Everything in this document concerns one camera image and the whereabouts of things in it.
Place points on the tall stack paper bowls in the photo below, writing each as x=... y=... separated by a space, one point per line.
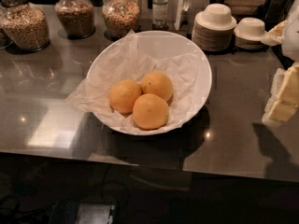
x=213 y=28

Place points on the crumpled white paper liner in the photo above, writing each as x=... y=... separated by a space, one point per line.
x=124 y=62

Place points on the right glass cereal jar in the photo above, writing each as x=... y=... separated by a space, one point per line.
x=121 y=17

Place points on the large glass cereal jar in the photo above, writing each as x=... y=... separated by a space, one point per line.
x=26 y=26

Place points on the glass jar at left edge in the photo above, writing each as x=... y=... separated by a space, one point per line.
x=4 y=39

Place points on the orange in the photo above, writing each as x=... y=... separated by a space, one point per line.
x=150 y=112
x=159 y=84
x=123 y=94

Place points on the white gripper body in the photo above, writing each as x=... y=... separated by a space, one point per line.
x=291 y=36

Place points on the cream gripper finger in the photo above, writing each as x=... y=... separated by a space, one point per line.
x=284 y=100

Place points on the white bowl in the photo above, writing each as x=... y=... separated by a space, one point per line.
x=187 y=47

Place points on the middle glass cereal jar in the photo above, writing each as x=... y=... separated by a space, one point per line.
x=76 y=16

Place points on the short stack paper bowls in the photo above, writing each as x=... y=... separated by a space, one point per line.
x=249 y=33

